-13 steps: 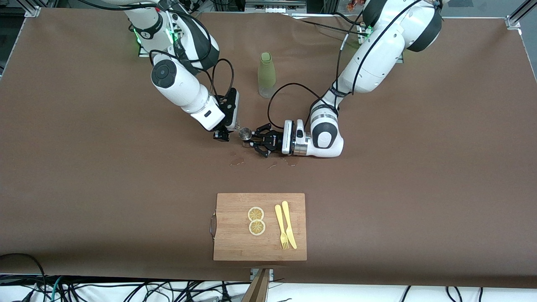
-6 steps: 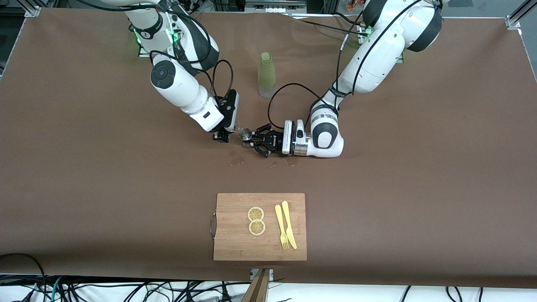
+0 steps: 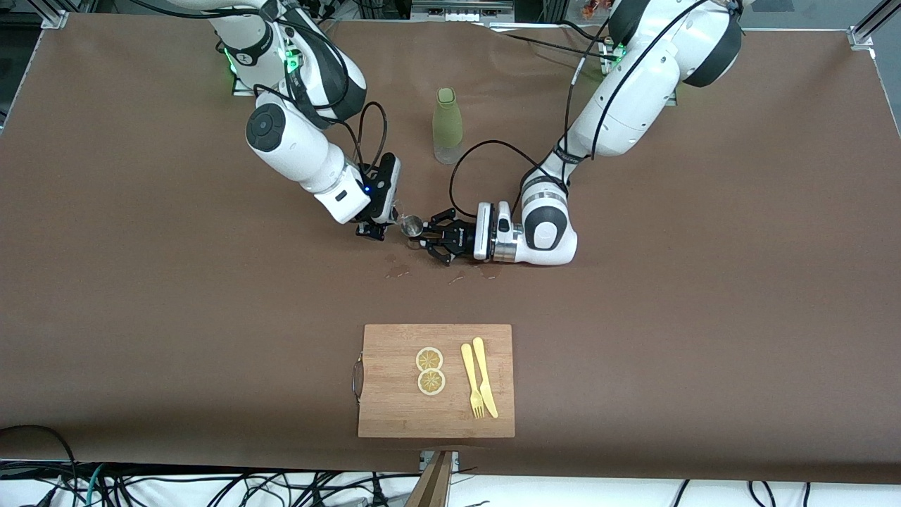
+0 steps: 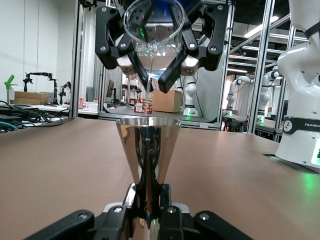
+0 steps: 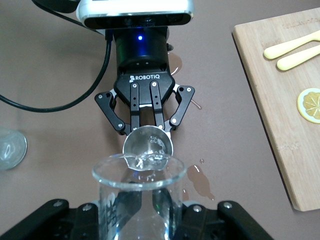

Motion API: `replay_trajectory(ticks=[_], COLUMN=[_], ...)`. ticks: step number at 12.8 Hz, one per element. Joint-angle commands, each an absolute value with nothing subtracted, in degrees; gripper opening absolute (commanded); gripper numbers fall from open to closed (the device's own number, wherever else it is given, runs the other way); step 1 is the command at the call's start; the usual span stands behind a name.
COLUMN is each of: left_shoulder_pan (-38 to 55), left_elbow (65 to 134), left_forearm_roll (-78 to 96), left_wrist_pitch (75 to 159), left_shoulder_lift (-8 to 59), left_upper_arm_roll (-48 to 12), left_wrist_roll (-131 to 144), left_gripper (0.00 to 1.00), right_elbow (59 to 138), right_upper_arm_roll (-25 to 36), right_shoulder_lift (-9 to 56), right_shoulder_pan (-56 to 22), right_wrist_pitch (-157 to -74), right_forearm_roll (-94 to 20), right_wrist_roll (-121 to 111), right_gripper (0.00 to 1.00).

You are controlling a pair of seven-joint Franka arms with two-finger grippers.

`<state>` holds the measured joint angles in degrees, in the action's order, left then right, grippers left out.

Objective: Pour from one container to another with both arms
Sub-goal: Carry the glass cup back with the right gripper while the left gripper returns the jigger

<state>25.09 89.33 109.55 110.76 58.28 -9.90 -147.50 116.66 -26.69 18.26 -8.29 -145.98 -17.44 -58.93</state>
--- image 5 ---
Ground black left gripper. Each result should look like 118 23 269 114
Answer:
94 27 196 136

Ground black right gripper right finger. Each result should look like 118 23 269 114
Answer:
174 199 276 240

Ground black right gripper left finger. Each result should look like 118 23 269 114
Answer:
0 198 101 240

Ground steel jigger measuring cup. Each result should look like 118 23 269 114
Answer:
122 125 175 173

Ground clear glass shaker cup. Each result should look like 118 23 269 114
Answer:
91 153 187 240

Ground medium liquid puddle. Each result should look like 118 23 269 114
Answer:
186 163 216 202

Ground large liquid puddle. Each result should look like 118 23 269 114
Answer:
169 53 184 76

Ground small liquid streak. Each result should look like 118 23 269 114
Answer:
191 98 204 111

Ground green sleeved glass bottle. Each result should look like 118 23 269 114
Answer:
0 127 28 171

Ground wooden cutting board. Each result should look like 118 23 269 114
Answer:
231 7 320 212

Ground lemon slice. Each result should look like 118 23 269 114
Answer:
296 87 320 125

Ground yellow plastic knife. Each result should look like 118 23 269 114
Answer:
263 29 320 60

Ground yellow plastic fork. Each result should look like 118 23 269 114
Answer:
276 44 320 72

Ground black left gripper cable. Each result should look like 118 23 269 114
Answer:
0 32 113 112

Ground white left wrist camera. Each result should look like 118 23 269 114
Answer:
75 0 196 30

